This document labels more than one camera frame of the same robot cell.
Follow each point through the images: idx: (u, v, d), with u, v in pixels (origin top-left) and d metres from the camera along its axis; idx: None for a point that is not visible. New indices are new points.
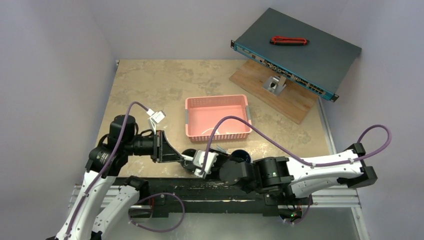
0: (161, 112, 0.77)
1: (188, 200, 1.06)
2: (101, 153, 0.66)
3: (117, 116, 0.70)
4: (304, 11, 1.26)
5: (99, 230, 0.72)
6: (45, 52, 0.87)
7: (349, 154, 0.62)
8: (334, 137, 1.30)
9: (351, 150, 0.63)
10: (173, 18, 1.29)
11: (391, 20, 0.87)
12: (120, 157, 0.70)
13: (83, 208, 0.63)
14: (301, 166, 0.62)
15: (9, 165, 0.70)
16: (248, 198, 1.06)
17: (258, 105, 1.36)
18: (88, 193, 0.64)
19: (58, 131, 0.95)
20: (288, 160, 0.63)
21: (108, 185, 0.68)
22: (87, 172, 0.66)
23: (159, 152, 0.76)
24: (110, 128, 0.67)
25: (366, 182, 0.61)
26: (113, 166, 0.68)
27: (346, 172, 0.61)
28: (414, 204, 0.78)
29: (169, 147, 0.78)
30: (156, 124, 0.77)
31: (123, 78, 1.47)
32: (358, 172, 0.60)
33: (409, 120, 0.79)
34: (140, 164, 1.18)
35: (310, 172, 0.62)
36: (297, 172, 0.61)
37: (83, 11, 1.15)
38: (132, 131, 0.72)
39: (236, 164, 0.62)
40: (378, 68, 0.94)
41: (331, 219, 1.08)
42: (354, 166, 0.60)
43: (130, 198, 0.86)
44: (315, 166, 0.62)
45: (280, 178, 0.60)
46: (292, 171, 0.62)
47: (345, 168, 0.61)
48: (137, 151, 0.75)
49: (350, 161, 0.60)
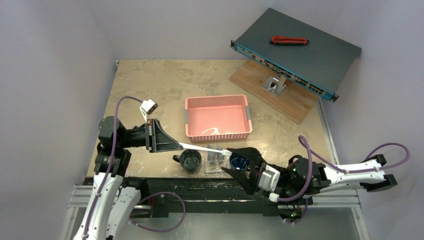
0: (150, 100, 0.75)
1: (188, 200, 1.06)
2: (107, 155, 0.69)
3: (99, 124, 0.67)
4: (304, 11, 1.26)
5: (109, 234, 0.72)
6: (45, 53, 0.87)
7: (374, 164, 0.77)
8: (334, 137, 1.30)
9: (375, 160, 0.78)
10: (173, 18, 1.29)
11: (392, 20, 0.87)
12: (125, 158, 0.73)
13: (97, 209, 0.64)
14: (336, 172, 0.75)
15: (9, 165, 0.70)
16: (248, 198, 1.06)
17: (258, 105, 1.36)
18: (100, 193, 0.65)
19: (58, 131, 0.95)
20: (325, 167, 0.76)
21: (118, 184, 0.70)
22: (96, 174, 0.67)
23: (153, 141, 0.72)
24: (100, 139, 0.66)
25: (387, 187, 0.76)
26: (120, 166, 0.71)
27: (372, 178, 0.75)
28: (415, 204, 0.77)
29: (164, 136, 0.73)
30: (146, 113, 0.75)
31: (123, 79, 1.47)
32: (382, 178, 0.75)
33: (409, 120, 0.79)
34: (140, 164, 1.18)
35: (343, 177, 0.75)
36: (333, 177, 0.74)
37: (83, 11, 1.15)
38: (123, 131, 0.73)
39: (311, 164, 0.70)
40: (378, 68, 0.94)
41: (331, 219, 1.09)
42: (378, 173, 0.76)
43: (132, 198, 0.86)
44: (348, 172, 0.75)
45: (321, 181, 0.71)
46: (329, 175, 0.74)
47: (371, 174, 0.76)
48: (133, 144, 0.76)
49: (376, 169, 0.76)
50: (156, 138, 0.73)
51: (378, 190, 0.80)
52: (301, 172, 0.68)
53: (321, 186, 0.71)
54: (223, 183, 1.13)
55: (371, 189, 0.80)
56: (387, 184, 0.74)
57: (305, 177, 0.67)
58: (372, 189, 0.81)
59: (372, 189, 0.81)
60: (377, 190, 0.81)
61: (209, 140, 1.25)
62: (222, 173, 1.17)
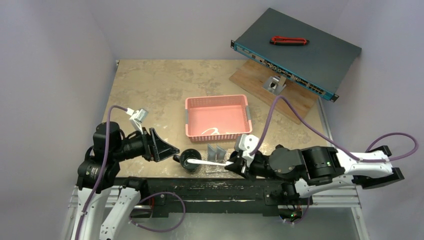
0: (142, 110, 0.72)
1: (188, 200, 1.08)
2: (90, 168, 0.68)
3: (97, 126, 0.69)
4: (304, 11, 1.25)
5: (107, 238, 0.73)
6: (45, 54, 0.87)
7: (382, 154, 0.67)
8: (335, 137, 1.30)
9: (381, 151, 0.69)
10: (173, 18, 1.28)
11: (392, 19, 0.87)
12: (112, 168, 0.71)
13: (85, 226, 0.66)
14: (348, 159, 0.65)
15: (9, 166, 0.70)
16: (248, 198, 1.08)
17: (258, 105, 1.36)
18: (86, 211, 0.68)
19: (58, 131, 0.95)
20: (337, 152, 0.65)
21: (104, 198, 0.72)
22: (80, 189, 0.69)
23: (155, 151, 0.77)
24: (94, 141, 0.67)
25: (392, 182, 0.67)
26: (106, 178, 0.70)
27: (381, 170, 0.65)
28: (415, 205, 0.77)
29: (163, 143, 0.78)
30: (141, 124, 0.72)
31: (123, 79, 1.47)
32: (390, 171, 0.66)
33: (409, 120, 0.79)
34: (140, 164, 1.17)
35: (356, 166, 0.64)
36: (345, 165, 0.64)
37: (83, 11, 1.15)
38: (118, 137, 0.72)
39: (289, 153, 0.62)
40: (378, 68, 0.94)
41: (332, 219, 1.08)
42: (386, 166, 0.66)
43: (131, 200, 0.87)
44: (361, 161, 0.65)
45: (334, 168, 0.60)
46: (341, 162, 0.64)
47: (381, 166, 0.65)
48: (127, 155, 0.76)
49: (385, 160, 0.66)
50: (156, 147, 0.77)
51: (376, 187, 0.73)
52: (274, 166, 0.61)
53: (334, 174, 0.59)
54: (223, 183, 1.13)
55: (368, 185, 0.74)
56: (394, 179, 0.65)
57: (278, 171, 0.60)
58: (370, 185, 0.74)
59: (368, 186, 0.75)
60: (373, 187, 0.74)
61: (209, 140, 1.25)
62: (222, 173, 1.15)
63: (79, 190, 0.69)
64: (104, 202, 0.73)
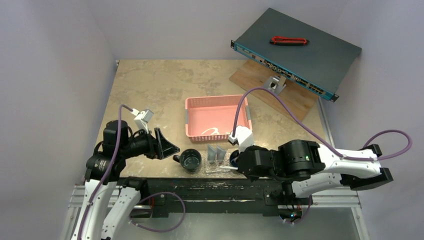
0: (147, 110, 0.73)
1: (188, 200, 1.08)
2: (98, 160, 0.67)
3: (108, 122, 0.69)
4: (304, 11, 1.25)
5: (107, 236, 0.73)
6: (45, 53, 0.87)
7: (370, 153, 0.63)
8: (335, 137, 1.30)
9: (370, 150, 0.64)
10: (173, 19, 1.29)
11: (392, 19, 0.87)
12: (119, 163, 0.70)
13: (89, 218, 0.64)
14: (331, 155, 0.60)
15: (8, 166, 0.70)
16: (248, 197, 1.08)
17: (258, 105, 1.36)
18: (93, 202, 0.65)
19: (58, 131, 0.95)
20: (319, 147, 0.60)
21: (109, 192, 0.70)
22: (87, 181, 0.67)
23: (160, 148, 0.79)
24: (104, 135, 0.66)
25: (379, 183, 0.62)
26: (113, 172, 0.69)
27: (368, 170, 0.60)
28: (416, 206, 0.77)
29: (167, 142, 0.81)
30: (147, 124, 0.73)
31: (123, 78, 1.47)
32: (377, 172, 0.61)
33: (408, 121, 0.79)
34: (140, 164, 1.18)
35: (338, 163, 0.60)
36: (327, 160, 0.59)
37: (83, 11, 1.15)
38: (127, 134, 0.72)
39: (250, 154, 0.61)
40: (378, 68, 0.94)
41: (331, 219, 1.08)
42: (374, 165, 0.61)
43: (131, 199, 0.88)
44: (344, 158, 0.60)
45: (313, 163, 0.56)
46: (323, 157, 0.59)
47: (367, 165, 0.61)
48: (134, 152, 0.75)
49: (373, 159, 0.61)
50: (161, 145, 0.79)
51: (363, 188, 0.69)
52: (242, 169, 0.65)
53: (314, 169, 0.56)
54: (223, 183, 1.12)
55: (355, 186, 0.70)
56: (382, 180, 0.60)
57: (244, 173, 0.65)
58: (357, 186, 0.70)
59: (356, 186, 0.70)
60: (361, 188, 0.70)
61: (209, 140, 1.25)
62: (222, 173, 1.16)
63: (86, 181, 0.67)
64: (109, 197, 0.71)
